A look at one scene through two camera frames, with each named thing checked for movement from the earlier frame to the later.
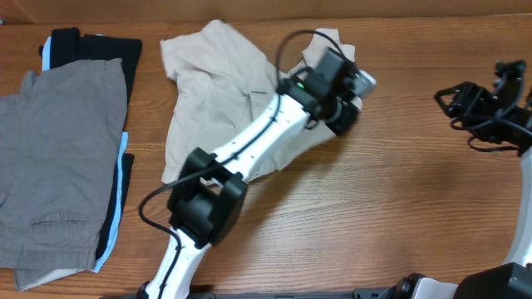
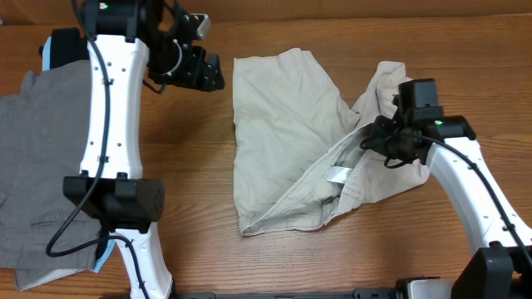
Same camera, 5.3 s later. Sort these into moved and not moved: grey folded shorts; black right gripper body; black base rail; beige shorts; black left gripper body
Moved: beige shorts; black left gripper body; black right gripper body
Not moved: black base rail; grey folded shorts
